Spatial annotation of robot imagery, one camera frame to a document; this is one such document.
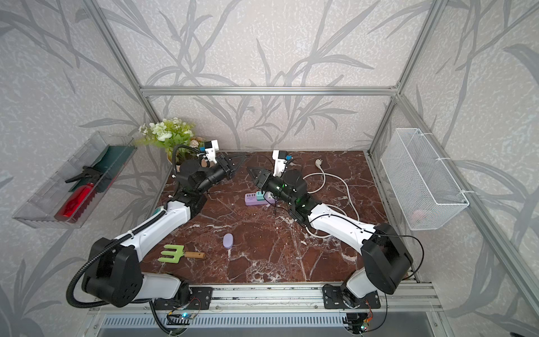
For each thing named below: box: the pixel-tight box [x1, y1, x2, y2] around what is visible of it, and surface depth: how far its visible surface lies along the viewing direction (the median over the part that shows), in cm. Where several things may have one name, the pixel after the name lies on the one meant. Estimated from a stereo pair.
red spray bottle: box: [54, 171, 101, 224], surface depth 61 cm
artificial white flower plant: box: [134, 117, 205, 161], surface depth 89 cm
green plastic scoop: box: [68, 144, 137, 194], surface depth 71 cm
